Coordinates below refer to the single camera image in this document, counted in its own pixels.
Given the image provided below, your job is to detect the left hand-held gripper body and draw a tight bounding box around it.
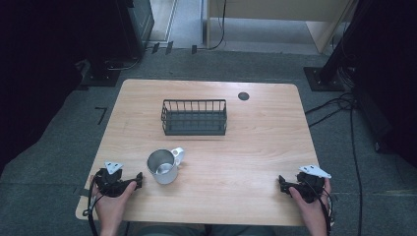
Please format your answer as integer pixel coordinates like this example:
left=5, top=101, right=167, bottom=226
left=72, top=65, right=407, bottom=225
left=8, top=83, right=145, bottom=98
left=93, top=160, right=136, bottom=199

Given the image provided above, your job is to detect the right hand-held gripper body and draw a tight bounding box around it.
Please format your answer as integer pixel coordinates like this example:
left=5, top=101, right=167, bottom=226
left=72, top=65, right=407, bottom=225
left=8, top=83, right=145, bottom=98
left=287, top=164, right=332, bottom=204

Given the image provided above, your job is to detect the metal cup with white handle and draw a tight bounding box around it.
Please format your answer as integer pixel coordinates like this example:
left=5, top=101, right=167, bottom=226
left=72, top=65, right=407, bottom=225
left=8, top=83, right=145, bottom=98
left=146, top=147, right=186, bottom=186

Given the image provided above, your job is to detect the black wire basket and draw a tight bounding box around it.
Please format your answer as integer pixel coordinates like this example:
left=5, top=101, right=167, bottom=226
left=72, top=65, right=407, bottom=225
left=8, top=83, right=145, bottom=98
left=159, top=98, right=228, bottom=137

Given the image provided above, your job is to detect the person's left hand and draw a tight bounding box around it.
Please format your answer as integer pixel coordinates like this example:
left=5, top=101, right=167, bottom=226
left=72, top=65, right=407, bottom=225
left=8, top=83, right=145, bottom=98
left=89, top=176, right=138, bottom=228

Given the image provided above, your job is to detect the person's right hand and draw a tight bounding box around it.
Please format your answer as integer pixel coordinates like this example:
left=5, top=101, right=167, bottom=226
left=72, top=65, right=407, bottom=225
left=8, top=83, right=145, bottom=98
left=288, top=178, right=332, bottom=228

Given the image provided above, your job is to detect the black metal stand base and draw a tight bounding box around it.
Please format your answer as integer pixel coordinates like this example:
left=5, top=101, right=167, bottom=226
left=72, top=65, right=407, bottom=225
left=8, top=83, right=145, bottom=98
left=80, top=58, right=122, bottom=89
left=302, top=66, right=346, bottom=92

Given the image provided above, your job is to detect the dark curtain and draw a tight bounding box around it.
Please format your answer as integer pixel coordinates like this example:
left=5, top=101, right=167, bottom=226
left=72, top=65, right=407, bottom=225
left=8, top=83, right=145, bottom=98
left=0, top=0, right=132, bottom=175

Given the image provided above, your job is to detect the dark cabinet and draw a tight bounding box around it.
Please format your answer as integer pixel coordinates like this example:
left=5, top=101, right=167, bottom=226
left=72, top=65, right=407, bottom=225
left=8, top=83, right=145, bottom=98
left=115, top=0, right=155, bottom=61

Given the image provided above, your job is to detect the light wooden cabinet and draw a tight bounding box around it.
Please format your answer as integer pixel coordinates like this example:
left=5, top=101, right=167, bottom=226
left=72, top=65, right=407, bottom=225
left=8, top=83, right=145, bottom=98
left=206, top=0, right=359, bottom=55

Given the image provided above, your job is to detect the right hand-held gripper cable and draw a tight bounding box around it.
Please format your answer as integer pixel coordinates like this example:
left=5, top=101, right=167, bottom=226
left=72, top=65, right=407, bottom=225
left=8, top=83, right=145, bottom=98
left=306, top=181, right=336, bottom=236

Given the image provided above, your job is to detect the hand-held gripper cable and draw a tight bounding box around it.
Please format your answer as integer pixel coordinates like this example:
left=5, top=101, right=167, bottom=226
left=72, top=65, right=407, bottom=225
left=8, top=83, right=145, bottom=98
left=306, top=181, right=336, bottom=236
left=82, top=176, right=100, bottom=236

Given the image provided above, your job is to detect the left hand-held gripper cable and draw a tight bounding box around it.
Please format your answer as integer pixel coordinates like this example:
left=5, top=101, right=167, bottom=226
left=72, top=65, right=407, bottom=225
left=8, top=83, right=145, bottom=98
left=82, top=176, right=100, bottom=236

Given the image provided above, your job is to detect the long black floor cable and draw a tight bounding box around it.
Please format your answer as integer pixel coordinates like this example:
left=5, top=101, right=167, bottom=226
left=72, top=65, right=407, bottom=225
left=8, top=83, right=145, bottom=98
left=349, top=102, right=364, bottom=236

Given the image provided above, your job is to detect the black metal stand post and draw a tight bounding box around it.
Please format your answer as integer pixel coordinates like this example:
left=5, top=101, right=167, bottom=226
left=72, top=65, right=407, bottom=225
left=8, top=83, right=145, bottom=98
left=318, top=0, right=370, bottom=84

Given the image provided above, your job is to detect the thin black hanging cable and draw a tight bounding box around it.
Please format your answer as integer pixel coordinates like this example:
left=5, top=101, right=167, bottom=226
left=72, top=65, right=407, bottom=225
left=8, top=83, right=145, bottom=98
left=208, top=0, right=228, bottom=51

